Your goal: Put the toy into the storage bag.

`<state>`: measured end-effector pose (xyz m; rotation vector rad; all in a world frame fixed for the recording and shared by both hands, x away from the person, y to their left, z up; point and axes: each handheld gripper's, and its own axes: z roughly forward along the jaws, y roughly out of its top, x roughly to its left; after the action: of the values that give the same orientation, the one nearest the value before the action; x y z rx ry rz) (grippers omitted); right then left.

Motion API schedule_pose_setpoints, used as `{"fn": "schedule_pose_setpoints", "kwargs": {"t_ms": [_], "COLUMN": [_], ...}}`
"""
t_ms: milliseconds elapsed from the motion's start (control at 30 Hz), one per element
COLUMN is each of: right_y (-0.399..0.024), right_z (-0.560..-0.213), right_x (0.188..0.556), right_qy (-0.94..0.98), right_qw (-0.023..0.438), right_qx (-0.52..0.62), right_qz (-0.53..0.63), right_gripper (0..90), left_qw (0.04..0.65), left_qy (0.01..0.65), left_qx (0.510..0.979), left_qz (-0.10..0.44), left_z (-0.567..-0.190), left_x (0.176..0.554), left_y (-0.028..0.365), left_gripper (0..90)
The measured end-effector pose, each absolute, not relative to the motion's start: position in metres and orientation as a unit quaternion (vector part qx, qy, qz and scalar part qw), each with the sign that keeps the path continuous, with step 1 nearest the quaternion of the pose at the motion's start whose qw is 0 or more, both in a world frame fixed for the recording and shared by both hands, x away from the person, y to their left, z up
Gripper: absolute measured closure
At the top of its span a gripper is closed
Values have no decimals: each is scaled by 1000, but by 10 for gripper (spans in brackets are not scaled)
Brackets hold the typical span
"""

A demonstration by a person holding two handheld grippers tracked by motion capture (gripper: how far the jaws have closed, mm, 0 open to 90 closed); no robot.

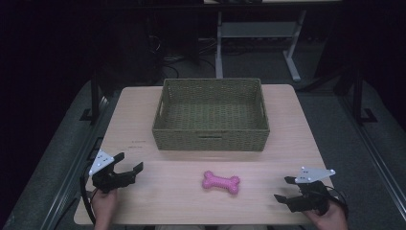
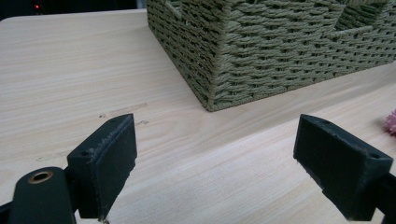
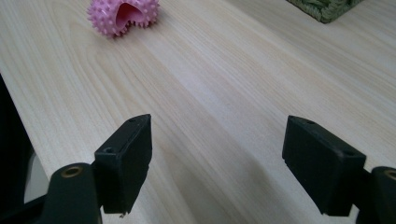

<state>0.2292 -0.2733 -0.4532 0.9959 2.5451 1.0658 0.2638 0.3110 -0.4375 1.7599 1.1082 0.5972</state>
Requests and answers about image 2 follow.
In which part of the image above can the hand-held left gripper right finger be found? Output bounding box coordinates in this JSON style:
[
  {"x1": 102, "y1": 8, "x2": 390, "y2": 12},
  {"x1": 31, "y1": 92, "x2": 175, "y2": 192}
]
[{"x1": 292, "y1": 113, "x2": 394, "y2": 222}]

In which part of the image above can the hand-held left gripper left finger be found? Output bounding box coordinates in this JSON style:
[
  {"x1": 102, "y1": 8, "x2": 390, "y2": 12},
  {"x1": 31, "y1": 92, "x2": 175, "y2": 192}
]
[{"x1": 66, "y1": 113, "x2": 138, "y2": 222}]

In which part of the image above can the pink flower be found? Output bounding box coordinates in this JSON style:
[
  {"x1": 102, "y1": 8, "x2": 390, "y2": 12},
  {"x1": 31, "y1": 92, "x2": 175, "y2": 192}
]
[{"x1": 385, "y1": 108, "x2": 396, "y2": 136}]

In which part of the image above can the green woven basket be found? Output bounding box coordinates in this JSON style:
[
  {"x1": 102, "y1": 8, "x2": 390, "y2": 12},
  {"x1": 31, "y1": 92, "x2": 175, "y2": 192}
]
[{"x1": 146, "y1": 0, "x2": 396, "y2": 113}]

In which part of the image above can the dark device with red light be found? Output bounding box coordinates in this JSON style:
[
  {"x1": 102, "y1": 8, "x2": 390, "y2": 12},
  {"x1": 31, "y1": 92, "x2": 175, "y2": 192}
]
[{"x1": 0, "y1": 0, "x2": 138, "y2": 21}]

